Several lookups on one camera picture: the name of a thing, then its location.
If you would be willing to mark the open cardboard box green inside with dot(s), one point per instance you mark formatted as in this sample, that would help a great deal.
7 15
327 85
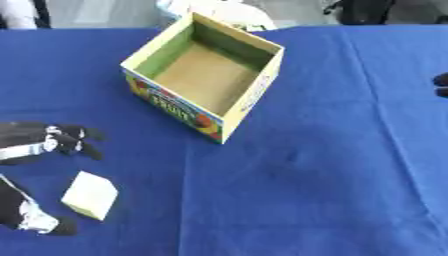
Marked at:
204 76

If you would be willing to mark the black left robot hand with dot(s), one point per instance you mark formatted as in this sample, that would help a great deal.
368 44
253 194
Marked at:
70 141

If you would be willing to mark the black bag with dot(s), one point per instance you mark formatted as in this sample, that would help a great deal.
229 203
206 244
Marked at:
364 10

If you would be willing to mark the white bag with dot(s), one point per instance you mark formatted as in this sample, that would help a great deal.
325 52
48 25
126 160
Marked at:
239 15

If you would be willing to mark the pale yellow block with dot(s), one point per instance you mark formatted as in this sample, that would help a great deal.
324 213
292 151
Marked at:
90 195

